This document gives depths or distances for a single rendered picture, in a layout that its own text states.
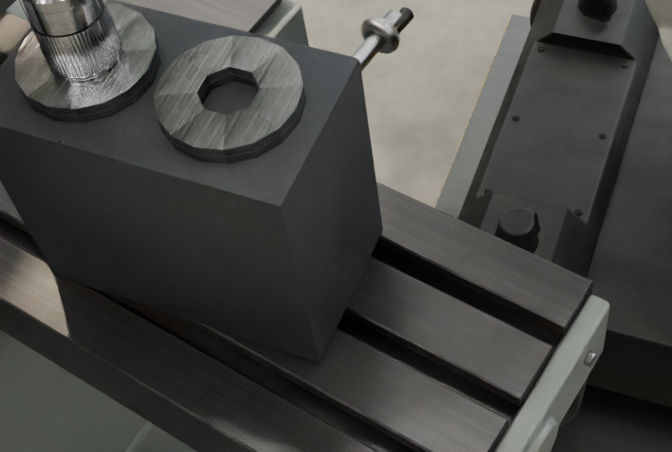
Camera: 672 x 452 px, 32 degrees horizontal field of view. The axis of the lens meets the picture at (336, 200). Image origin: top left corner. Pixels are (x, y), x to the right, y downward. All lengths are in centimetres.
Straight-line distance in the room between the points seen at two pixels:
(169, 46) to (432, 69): 148
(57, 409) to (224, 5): 48
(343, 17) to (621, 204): 112
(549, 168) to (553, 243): 12
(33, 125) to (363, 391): 28
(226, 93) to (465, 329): 24
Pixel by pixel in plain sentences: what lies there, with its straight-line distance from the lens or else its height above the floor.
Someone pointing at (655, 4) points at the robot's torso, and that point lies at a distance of 108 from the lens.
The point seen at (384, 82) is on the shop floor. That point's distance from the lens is 219.
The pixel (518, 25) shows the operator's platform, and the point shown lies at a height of 40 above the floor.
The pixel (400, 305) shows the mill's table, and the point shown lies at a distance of 83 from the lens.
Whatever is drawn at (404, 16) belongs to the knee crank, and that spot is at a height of 49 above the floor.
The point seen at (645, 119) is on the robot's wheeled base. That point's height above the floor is 57.
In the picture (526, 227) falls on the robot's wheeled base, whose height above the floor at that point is 65.
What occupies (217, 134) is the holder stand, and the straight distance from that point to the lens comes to 68.
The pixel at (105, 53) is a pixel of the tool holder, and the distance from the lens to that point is 72.
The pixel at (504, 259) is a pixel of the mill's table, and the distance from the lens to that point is 85.
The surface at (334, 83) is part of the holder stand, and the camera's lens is 71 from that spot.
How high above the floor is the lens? 163
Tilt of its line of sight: 53 degrees down
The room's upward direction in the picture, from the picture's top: 11 degrees counter-clockwise
